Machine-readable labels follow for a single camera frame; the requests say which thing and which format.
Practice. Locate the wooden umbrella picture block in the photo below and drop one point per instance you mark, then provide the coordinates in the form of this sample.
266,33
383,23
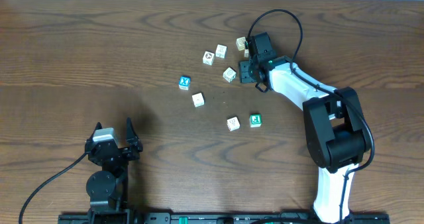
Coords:
221,51

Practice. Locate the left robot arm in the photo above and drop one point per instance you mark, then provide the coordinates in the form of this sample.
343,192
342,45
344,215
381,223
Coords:
108,188

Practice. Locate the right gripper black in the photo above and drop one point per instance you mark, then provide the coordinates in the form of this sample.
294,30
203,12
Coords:
244,72

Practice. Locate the red edged wooden block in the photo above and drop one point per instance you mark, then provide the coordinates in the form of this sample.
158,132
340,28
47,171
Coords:
198,99

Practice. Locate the yellow edged wooden block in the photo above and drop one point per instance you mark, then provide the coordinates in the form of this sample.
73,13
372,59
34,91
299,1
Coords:
241,43

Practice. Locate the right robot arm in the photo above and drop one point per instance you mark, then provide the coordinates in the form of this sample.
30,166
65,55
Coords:
338,138

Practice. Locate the wooden block with red circle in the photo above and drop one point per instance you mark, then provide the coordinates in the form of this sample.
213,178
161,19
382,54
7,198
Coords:
208,58

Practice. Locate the blue X letter block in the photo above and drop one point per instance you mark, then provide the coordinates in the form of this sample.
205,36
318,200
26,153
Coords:
184,82

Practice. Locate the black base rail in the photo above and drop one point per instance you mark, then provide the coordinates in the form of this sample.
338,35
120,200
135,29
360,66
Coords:
185,218

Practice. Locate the green E letter block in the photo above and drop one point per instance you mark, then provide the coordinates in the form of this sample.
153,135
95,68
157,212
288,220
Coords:
255,120

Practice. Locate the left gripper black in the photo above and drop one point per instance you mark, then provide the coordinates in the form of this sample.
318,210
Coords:
135,146

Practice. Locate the wooden block with brown drawing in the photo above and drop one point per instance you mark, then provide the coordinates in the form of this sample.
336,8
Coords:
233,123

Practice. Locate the wooden block with green ring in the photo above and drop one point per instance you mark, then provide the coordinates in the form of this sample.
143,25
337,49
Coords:
229,74

